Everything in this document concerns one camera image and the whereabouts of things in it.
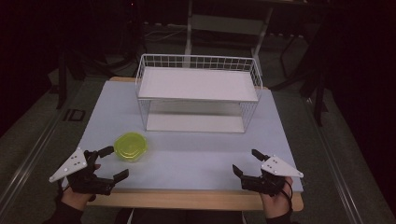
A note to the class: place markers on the black metal stand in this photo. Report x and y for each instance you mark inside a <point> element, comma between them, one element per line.
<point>319,99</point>

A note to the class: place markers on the light blue table mat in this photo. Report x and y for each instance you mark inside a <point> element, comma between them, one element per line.
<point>193,161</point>

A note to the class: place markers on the person's left hand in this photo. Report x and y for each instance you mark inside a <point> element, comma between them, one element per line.
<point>76,199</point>

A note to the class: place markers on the green round lidded container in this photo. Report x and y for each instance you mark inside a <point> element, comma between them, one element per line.
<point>130,146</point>

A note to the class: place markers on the person's right hand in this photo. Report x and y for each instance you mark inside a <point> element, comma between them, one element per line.
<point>277,203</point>

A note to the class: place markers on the white metal stand frame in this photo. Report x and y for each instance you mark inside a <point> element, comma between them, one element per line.
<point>227,25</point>

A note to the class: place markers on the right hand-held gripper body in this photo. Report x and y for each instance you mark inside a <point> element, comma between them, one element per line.
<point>264,184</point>

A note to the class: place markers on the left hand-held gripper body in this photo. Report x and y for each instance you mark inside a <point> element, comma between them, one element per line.
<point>90,183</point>

